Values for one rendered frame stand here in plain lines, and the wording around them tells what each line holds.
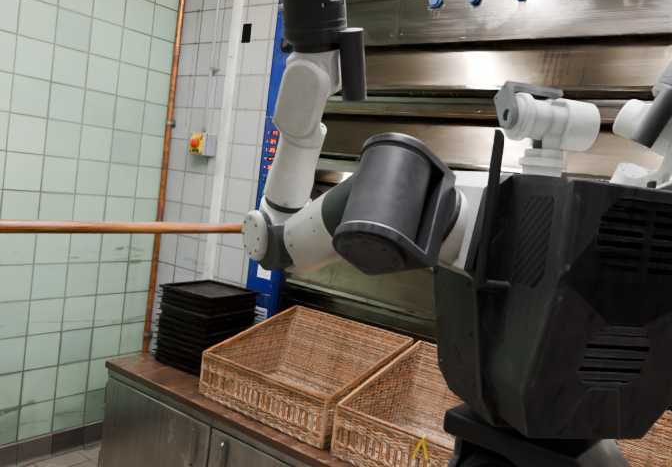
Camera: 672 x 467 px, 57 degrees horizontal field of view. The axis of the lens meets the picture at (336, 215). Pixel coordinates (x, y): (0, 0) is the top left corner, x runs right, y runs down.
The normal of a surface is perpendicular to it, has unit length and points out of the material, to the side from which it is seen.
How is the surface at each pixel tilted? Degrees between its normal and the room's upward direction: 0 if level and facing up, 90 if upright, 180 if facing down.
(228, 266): 90
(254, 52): 90
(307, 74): 113
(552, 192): 90
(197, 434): 90
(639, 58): 70
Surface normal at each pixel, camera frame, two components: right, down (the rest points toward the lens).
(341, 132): -0.52, -0.36
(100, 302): 0.79, 0.13
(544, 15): -0.60, -0.03
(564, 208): -0.96, -0.11
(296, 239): -0.84, 0.06
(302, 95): -0.38, 0.40
